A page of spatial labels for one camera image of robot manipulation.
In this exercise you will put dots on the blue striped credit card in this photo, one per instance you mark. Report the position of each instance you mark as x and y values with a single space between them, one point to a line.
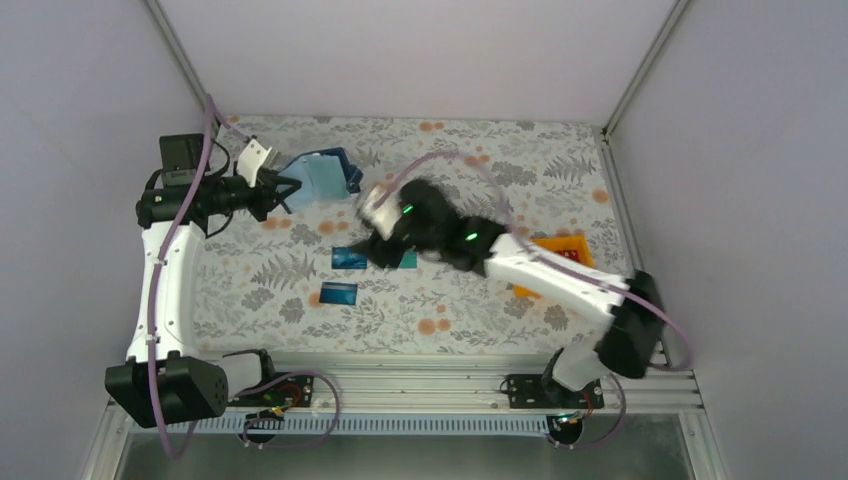
338 293

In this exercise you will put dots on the dark blue credit card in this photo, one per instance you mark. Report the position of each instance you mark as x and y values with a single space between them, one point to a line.
345 258

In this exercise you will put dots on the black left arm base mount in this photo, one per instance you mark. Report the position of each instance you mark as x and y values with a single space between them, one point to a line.
275 394

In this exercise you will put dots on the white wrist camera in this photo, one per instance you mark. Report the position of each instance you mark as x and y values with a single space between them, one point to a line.
252 159
377 210

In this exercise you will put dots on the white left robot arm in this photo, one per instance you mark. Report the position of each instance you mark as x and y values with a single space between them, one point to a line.
164 379

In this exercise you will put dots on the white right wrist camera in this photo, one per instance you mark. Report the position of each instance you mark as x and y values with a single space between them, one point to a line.
377 210

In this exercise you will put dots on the teal credit card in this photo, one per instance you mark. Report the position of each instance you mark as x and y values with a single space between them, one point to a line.
409 260

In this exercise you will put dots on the floral table cloth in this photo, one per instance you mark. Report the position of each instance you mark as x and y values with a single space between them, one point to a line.
258 283

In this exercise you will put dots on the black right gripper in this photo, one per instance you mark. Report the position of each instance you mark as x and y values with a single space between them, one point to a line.
380 250

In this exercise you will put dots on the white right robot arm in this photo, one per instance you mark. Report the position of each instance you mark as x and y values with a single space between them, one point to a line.
624 312

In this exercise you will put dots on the aluminium rail base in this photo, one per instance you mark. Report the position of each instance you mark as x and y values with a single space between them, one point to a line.
458 395

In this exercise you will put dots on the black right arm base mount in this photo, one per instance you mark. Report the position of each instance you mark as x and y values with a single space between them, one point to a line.
550 392

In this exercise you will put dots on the blue leather card holder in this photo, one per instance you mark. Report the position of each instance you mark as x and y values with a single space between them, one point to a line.
326 176

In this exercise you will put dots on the yellow plastic bin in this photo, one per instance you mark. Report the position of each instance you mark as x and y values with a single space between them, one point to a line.
574 248

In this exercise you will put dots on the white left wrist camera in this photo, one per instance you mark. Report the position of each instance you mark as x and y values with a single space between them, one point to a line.
252 159

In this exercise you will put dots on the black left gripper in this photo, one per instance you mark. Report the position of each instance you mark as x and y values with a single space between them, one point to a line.
267 193

